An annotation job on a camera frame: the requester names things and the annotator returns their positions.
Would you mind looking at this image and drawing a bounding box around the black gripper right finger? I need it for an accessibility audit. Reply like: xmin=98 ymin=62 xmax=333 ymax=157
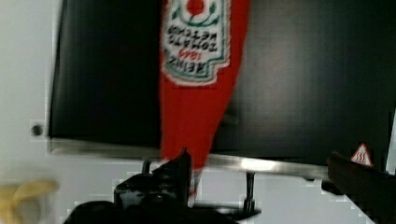
xmin=327 ymin=152 xmax=396 ymax=224

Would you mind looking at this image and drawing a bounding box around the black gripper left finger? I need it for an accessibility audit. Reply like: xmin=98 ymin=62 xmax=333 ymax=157
xmin=64 ymin=149 xmax=238 ymax=224

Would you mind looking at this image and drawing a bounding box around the red plush ketchup bottle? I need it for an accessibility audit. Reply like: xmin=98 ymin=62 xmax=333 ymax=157
xmin=159 ymin=0 xmax=250 ymax=200

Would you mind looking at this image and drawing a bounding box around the peeled toy banana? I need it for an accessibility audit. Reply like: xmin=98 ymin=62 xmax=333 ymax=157
xmin=0 ymin=179 xmax=59 ymax=224

